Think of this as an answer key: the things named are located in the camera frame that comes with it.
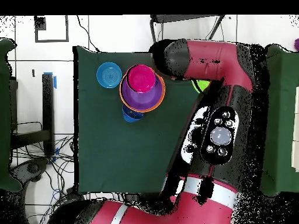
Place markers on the purple bowl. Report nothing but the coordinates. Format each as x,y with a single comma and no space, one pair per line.
140,101

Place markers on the large orange bowl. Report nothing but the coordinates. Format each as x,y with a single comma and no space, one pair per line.
162,95

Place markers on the red-pink bowl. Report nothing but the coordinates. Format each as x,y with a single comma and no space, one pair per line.
141,78

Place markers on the light blue bowl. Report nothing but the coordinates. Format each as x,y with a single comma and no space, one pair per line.
109,75

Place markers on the light green bowl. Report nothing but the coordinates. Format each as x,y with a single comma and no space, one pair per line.
202,85

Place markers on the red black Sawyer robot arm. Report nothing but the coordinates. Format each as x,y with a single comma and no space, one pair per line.
210,205

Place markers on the dark blue bowl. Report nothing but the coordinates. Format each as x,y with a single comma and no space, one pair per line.
130,117

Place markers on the dark green tablecloth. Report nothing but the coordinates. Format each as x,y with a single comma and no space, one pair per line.
116,151

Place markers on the black metal stand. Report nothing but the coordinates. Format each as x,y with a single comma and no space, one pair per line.
48,105

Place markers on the green cloth side table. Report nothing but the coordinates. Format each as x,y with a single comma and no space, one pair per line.
4,93
280,116

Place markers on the white boxes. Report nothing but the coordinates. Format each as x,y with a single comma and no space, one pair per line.
296,128

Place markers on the small purple object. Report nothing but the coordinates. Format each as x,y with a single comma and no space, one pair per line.
297,44

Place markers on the black camera tripod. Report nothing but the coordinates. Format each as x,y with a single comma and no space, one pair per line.
177,18

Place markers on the black square frame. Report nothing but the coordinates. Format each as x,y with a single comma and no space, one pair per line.
40,23

